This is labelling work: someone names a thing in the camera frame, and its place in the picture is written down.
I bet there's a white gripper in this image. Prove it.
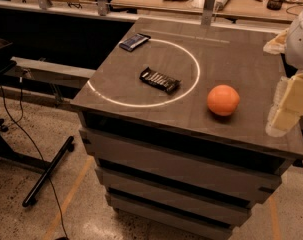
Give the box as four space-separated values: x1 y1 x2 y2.
263 11 303 137

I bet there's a black chocolate rxbar wrapper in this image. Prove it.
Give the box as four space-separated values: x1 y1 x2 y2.
139 67 180 94

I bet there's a blue blueberry rxbar wrapper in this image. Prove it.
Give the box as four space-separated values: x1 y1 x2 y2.
119 33 151 52

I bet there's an orange ball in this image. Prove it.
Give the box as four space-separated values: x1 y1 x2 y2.
207 85 240 116

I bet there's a black round cup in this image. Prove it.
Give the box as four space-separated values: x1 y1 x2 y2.
267 0 285 10

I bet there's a grey drawer cabinet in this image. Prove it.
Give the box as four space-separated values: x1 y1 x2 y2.
73 18 303 240

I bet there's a black stand base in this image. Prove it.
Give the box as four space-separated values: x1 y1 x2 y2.
0 119 74 207

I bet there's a metal post right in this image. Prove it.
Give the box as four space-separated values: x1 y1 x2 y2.
201 0 215 27

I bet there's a black floor cable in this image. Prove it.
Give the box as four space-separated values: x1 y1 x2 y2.
0 71 69 240

